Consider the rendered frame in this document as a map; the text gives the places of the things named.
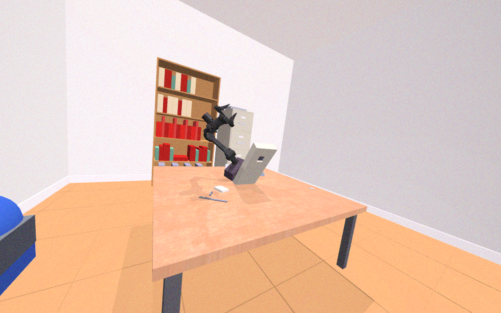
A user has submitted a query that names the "beige service panel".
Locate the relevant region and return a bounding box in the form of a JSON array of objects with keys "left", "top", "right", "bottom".
[{"left": 233, "top": 142, "right": 277, "bottom": 185}]

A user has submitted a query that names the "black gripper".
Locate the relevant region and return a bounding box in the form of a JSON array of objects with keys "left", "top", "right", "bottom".
[{"left": 214, "top": 104, "right": 237, "bottom": 127}]

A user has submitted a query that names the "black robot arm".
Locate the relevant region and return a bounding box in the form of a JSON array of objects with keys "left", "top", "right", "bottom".
[{"left": 202, "top": 112, "right": 239, "bottom": 165}]

